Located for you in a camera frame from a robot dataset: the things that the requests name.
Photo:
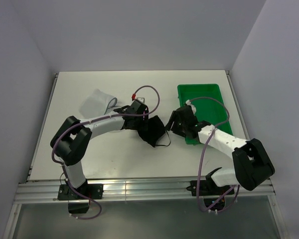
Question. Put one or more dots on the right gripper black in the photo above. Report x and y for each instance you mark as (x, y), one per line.
(174, 117)

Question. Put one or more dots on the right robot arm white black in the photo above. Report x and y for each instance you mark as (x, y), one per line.
(251, 165)

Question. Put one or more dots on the white mesh laundry bag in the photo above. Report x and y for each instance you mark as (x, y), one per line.
(97, 104)

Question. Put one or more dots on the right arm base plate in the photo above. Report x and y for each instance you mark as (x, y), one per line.
(206, 188)

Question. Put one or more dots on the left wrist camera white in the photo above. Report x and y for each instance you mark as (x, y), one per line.
(141, 99)

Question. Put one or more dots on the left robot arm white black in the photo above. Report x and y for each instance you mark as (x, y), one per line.
(70, 143)

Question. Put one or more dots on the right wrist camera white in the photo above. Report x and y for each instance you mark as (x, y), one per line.
(192, 106)

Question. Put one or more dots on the green plastic tray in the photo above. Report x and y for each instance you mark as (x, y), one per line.
(207, 110)

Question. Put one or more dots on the aluminium mounting rail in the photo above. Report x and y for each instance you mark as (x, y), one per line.
(44, 192)

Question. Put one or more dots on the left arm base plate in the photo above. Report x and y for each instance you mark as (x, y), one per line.
(93, 191)

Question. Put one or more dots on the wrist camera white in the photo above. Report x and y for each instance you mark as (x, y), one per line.
(192, 106)
(141, 99)

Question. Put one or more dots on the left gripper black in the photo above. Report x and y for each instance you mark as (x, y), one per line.
(144, 117)

